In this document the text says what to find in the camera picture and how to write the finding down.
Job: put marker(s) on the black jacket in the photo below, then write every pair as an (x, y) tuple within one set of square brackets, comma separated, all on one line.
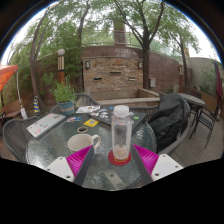
[(168, 120)]

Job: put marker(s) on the round dark patio table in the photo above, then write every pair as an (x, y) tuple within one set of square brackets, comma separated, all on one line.
[(193, 100)]

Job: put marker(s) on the white sticker sheet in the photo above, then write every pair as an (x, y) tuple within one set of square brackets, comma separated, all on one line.
[(87, 109)]

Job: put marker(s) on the cream ceramic mug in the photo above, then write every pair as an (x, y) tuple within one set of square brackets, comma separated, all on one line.
[(80, 143)]

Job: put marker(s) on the clear plastic bottle white cap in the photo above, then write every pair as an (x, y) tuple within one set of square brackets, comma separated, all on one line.
[(121, 133)]

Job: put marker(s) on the blue yellow striped cone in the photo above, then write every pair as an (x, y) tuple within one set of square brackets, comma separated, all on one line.
[(37, 106)]

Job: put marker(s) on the green leafy tree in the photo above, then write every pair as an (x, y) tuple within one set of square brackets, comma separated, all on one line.
[(35, 80), (146, 70)]

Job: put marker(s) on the dark laptop with stickers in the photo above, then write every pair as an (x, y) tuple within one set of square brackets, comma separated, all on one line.
[(110, 117)]

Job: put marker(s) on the flat round red coaster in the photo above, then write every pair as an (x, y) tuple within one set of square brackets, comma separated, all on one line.
[(113, 161)]

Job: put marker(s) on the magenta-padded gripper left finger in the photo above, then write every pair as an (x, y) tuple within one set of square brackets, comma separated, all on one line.
[(61, 166)]

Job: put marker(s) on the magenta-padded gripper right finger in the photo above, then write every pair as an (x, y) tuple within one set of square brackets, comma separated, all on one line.
[(165, 166)]

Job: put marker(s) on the closed red umbrella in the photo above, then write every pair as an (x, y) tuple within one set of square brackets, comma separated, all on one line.
[(218, 83)]

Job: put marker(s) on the tape roll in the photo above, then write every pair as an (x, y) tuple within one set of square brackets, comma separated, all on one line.
[(78, 129)]

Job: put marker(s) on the black metal chair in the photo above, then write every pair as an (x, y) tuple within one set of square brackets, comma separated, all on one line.
[(208, 121)]

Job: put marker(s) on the orange patio umbrella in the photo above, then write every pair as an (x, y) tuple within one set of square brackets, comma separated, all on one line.
[(6, 75)]

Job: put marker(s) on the yellow square card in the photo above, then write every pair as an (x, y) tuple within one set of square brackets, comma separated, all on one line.
[(91, 122)]

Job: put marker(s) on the wall lantern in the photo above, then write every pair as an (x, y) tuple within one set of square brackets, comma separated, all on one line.
[(87, 64), (140, 65)]

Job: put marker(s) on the green potted plant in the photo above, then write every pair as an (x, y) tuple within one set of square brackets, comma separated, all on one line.
[(65, 95)]

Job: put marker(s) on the silver laptop with stickers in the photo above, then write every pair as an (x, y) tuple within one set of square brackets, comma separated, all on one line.
[(45, 125)]

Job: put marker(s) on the grey wall utility box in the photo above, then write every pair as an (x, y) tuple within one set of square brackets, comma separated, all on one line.
[(152, 82)]

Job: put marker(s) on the striped lamp post globe light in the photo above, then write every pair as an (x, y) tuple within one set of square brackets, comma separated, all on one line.
[(181, 78), (61, 68)]

